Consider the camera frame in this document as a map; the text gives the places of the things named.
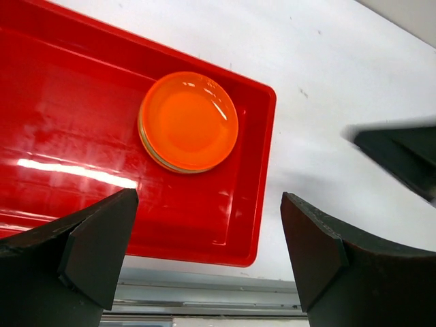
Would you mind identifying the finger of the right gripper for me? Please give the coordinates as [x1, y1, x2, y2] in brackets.
[352, 125, 435, 201]

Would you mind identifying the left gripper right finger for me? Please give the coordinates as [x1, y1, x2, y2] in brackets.
[280, 192, 435, 326]

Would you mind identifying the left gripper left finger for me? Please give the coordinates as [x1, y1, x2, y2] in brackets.
[1, 189, 138, 326]

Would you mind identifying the orange plate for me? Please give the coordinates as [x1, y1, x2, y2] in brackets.
[140, 72, 239, 170]

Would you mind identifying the red plastic bin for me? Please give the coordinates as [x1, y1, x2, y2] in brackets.
[1, 1, 276, 267]

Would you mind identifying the aluminium rail frame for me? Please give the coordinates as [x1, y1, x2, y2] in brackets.
[99, 268, 309, 326]

